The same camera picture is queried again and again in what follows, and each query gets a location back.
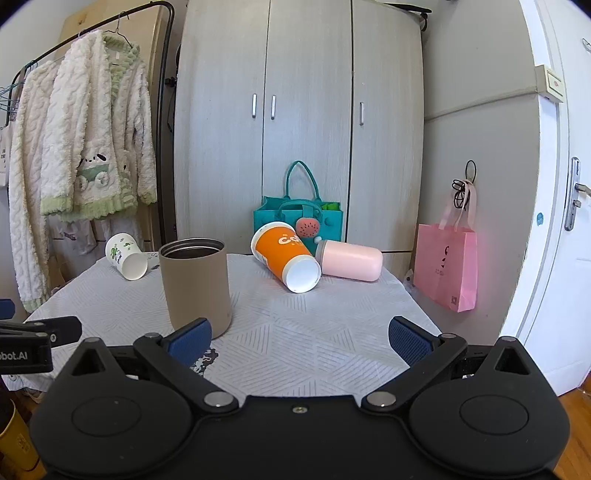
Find silver door handle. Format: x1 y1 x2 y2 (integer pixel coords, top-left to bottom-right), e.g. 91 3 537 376
564 157 591 232

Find pink paper shopping bag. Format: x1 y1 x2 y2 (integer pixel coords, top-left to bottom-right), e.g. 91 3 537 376
412 182 478 313

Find white door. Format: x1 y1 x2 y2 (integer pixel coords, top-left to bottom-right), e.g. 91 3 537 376
501 0 591 398

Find black metal clothes rack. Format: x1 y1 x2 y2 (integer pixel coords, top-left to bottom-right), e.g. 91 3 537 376
9 0 178 250

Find pink plastic cup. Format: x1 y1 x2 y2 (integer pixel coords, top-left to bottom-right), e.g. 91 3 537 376
315 239 384 282

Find beige wall switch box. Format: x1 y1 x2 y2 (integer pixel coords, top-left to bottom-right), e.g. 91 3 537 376
534 65 565 103

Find white cable-knit robe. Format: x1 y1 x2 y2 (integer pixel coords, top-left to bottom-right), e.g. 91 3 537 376
8 58 65 313

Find grey wooden wardrobe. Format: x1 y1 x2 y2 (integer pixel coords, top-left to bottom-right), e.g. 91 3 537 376
173 0 426 256

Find white patterned tablecloth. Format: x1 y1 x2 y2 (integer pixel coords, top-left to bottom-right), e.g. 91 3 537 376
2 251 444 400

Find white fleece jacket green trim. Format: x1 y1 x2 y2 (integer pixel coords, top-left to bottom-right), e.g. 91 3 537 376
41 30 158 220

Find white printed pants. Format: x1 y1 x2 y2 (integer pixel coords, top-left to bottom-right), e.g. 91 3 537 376
47 213 140 260

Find watermelon plush pendant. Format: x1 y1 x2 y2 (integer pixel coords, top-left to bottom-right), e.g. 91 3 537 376
295 217 320 240

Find green wire hanger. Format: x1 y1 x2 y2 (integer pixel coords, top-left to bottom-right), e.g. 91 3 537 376
0 85 25 126

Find orange paper cup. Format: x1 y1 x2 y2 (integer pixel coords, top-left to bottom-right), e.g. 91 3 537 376
250 222 322 294

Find white printed paper cup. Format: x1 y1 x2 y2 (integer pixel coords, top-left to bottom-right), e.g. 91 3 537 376
105 232 149 281

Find beige metal cup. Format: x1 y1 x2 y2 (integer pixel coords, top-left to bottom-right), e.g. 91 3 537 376
158 237 232 340

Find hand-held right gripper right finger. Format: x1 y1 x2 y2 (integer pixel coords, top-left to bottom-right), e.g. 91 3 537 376
361 316 546 415

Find black hanger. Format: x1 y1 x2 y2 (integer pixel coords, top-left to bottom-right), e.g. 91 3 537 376
396 4 433 33

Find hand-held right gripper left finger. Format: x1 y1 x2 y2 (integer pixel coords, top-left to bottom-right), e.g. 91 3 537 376
55 318 240 415

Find teal felt handbag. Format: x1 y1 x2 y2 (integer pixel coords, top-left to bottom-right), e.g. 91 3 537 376
253 160 344 243

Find black cord loops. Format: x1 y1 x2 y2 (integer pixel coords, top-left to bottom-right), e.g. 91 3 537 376
451 160 478 210

